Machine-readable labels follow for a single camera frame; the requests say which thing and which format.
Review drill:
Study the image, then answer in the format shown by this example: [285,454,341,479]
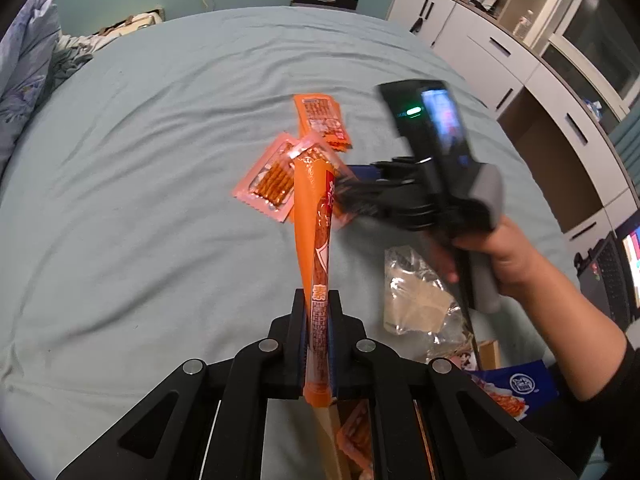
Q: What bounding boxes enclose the person's right hand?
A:
[429,215,557,310]

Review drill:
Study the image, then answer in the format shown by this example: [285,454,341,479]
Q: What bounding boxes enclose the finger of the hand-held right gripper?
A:
[332,177,426,227]
[369,159,427,183]

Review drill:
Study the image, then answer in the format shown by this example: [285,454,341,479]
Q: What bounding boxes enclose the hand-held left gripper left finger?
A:
[55,287,307,480]

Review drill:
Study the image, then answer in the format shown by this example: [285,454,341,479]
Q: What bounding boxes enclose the bed with teal sheet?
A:
[0,6,571,480]

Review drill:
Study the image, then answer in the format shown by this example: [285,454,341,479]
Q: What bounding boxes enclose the window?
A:
[542,0,640,113]

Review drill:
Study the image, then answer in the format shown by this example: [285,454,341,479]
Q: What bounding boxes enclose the clear plastic bag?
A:
[383,245,477,350]

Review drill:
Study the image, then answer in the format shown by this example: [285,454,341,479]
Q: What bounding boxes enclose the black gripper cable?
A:
[462,300,486,373]

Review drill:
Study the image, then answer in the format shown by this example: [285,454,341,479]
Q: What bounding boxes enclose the cardboard box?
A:
[312,326,502,480]

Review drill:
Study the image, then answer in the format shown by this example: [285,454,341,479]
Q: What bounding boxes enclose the blue floral duvet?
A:
[0,0,62,163]

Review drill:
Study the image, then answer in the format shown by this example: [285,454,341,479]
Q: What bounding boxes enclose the black box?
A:
[291,0,360,12]

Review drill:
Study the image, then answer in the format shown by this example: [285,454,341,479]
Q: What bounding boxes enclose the white desk with drawers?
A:
[495,67,640,243]

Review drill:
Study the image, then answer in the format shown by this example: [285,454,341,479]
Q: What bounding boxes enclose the long orange snack packet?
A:
[291,156,337,409]

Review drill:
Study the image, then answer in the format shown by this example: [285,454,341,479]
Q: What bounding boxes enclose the white cabinet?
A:
[386,0,541,111]

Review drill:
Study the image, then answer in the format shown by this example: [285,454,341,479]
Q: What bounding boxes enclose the laptop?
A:
[574,220,640,322]

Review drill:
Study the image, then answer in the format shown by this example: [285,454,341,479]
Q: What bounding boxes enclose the small blue white snack packet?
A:
[345,163,383,182]

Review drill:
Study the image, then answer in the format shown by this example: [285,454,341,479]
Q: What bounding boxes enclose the person's right forearm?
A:
[520,260,640,411]

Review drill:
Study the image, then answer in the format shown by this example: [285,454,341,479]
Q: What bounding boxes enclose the teal curtain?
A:
[611,109,640,183]

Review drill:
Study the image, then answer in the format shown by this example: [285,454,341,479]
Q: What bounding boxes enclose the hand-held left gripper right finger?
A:
[330,289,576,480]

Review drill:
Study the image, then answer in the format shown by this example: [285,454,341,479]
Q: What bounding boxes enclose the grey-green crumpled cloth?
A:
[51,34,96,82]

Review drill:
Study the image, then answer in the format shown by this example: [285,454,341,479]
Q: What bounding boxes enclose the open cardboard boxes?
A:
[94,6,167,37]

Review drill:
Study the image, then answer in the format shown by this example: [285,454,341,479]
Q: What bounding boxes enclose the large blue snack packet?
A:
[469,359,562,422]

